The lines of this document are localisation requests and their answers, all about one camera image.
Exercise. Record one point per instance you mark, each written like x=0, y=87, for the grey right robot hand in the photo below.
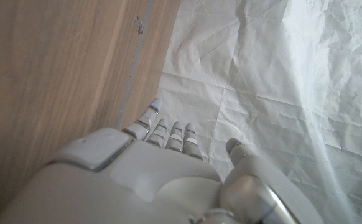
x=143, y=180

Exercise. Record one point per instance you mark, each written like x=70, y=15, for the white creased backdrop sheet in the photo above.
x=277, y=77

